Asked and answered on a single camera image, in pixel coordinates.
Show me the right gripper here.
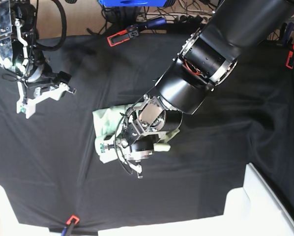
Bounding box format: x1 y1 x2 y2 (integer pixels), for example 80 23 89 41
16 71 76 119

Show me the red black clamp top centre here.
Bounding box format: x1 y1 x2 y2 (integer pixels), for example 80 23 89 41
107 17 166 47

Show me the black table cloth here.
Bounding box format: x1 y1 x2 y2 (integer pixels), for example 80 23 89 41
0 34 294 233

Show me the white table frame left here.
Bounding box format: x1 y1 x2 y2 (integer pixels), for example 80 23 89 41
0 185 24 236

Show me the white table frame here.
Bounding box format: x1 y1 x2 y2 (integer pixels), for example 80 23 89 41
224 163 294 236
0 185 24 236

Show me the white table frame right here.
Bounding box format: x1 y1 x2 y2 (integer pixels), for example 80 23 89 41
224 163 294 236

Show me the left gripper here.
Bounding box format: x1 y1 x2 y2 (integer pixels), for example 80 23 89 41
99 135 171 179

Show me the red blue clamp bottom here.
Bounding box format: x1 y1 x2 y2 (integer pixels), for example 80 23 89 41
61 215 80 236

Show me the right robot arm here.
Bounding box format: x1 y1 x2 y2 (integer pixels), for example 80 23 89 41
0 0 76 118

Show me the light green T-shirt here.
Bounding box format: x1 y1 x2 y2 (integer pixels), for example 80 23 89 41
92 104 180 164

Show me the blue clamp handle right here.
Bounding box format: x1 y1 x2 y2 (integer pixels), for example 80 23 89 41
276 22 294 46

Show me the red black clamp right edge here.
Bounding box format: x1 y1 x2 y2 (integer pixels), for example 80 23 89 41
286 44 294 69

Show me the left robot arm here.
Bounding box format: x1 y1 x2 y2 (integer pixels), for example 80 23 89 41
95 0 294 178

